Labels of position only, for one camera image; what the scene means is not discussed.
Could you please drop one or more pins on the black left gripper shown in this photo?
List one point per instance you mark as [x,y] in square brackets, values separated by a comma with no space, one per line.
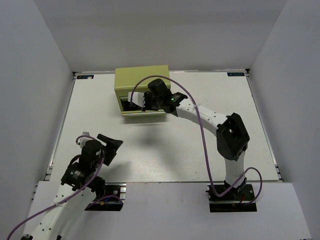
[112,145]

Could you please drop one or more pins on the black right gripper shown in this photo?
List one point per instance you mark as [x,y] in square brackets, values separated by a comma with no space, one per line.
[147,96]

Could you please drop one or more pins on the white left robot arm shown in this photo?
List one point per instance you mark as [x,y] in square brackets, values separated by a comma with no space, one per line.
[80,188]

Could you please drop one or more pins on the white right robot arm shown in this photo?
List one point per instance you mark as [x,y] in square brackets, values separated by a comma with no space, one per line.
[231,134]

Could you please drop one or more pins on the green metal drawer cabinet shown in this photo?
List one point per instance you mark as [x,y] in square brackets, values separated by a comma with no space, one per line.
[126,78]

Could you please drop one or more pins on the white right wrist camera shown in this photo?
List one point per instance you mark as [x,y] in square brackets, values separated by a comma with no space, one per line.
[136,98]

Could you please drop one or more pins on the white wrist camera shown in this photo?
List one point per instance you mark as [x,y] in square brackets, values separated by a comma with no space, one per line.
[82,139]
[136,98]

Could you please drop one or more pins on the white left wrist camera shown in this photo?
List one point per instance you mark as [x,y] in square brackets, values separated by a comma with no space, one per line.
[82,139]

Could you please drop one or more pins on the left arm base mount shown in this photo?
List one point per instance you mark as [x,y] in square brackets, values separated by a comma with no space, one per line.
[112,200]

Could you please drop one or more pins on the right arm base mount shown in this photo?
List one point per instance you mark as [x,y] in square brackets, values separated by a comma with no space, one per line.
[230,203]

